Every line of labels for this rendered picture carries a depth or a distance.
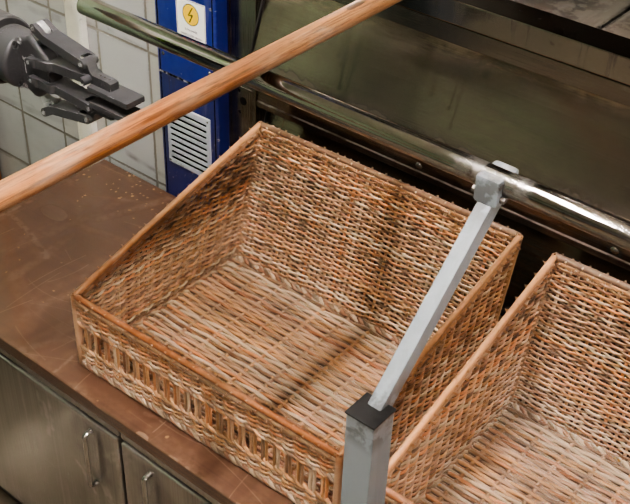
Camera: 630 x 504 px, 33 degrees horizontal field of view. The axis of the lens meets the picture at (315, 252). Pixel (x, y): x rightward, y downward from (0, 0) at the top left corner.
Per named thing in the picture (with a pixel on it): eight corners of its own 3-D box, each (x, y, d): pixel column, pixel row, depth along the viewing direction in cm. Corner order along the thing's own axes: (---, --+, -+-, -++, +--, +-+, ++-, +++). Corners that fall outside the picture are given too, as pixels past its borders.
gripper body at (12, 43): (27, 11, 139) (75, 32, 134) (35, 71, 144) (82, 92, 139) (-21, 30, 134) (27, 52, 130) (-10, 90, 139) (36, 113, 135)
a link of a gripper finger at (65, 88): (26, 73, 135) (27, 82, 136) (87, 109, 130) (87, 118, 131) (50, 62, 138) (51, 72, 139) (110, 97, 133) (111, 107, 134)
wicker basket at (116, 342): (259, 238, 212) (259, 115, 196) (507, 362, 185) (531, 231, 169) (72, 364, 181) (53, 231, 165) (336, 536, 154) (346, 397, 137)
